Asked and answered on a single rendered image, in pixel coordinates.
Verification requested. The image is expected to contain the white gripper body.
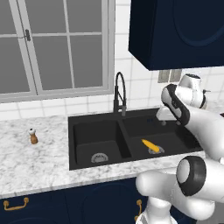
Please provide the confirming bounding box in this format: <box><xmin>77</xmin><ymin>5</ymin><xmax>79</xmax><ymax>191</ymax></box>
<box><xmin>155</xmin><ymin>106</ymin><xmax>179</xmax><ymax>122</ymax></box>

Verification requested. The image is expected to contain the yellow corn cob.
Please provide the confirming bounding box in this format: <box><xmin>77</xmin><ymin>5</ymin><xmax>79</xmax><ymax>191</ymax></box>
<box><xmin>141</xmin><ymin>138</ymin><xmax>161</xmax><ymax>153</ymax></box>

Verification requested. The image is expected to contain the black double sink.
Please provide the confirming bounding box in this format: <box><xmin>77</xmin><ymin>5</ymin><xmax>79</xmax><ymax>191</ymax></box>
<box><xmin>67</xmin><ymin>107</ymin><xmax>204</xmax><ymax>172</ymax></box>

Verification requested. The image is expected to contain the navy cupboard door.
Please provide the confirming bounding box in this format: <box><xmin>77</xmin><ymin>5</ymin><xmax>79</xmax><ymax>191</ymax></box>
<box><xmin>64</xmin><ymin>177</ymin><xmax>151</xmax><ymax>224</ymax></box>

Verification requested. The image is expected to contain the black spring tap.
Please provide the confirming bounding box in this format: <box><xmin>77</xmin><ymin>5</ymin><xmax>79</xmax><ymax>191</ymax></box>
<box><xmin>112</xmin><ymin>71</ymin><xmax>128</xmax><ymax>117</ymax></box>

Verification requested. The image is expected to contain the grey framed window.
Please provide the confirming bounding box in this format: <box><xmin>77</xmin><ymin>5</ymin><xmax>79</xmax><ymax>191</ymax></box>
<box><xmin>0</xmin><ymin>0</ymin><xmax>116</xmax><ymax>103</ymax></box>

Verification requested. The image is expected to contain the brown pepper grinder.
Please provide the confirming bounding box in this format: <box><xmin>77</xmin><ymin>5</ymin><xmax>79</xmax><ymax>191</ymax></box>
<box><xmin>28</xmin><ymin>128</ymin><xmax>39</xmax><ymax>145</ymax></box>

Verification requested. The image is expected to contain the navy drawer front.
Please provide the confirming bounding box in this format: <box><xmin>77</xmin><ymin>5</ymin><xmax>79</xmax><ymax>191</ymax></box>
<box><xmin>0</xmin><ymin>186</ymin><xmax>68</xmax><ymax>224</ymax></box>

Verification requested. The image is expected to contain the dark window latch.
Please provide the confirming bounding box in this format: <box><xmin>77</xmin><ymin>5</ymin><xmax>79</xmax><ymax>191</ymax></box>
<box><xmin>18</xmin><ymin>28</ymin><xmax>32</xmax><ymax>42</ymax></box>

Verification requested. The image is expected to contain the grey wall socket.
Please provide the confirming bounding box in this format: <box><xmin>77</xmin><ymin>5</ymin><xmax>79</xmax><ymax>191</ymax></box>
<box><xmin>157</xmin><ymin>69</ymin><xmax>184</xmax><ymax>84</ymax></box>

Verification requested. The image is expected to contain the navy wall cupboard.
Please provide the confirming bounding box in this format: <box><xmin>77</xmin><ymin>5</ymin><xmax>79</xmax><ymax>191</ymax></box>
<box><xmin>128</xmin><ymin>0</ymin><xmax>224</xmax><ymax>72</ymax></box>

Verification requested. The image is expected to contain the brass cupboard door handle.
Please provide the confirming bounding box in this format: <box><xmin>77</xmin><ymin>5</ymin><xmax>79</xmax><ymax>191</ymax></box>
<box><xmin>134</xmin><ymin>199</ymin><xmax>144</xmax><ymax>222</ymax></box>

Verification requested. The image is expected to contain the brass drawer handle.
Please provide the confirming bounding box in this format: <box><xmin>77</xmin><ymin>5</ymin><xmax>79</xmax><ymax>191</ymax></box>
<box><xmin>3</xmin><ymin>197</ymin><xmax>30</xmax><ymax>212</ymax></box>

